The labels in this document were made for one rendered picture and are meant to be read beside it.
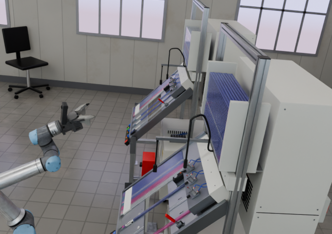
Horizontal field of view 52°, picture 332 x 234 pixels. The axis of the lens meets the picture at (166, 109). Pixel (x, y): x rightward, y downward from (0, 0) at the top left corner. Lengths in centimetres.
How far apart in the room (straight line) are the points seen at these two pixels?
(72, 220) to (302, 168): 224
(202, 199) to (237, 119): 46
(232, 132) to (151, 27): 442
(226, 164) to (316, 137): 39
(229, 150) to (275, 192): 33
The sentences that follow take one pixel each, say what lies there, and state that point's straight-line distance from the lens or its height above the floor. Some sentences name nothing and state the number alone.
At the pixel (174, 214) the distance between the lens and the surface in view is 182.
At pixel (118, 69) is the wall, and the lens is 594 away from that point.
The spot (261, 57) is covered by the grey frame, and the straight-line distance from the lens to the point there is 129.
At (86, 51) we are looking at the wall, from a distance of 597.
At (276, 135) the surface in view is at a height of 157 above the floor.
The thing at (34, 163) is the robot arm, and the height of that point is 121.
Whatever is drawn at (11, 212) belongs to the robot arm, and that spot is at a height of 85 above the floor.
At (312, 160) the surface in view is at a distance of 160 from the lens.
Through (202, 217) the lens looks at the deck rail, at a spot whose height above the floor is 112.
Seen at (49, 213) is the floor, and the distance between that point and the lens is 340.
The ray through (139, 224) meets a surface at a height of 83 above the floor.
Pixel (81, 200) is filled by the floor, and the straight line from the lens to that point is 351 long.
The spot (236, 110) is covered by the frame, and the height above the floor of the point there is 168.
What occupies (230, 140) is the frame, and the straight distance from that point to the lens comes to 142.
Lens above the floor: 219
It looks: 23 degrees down
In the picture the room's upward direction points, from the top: 5 degrees clockwise
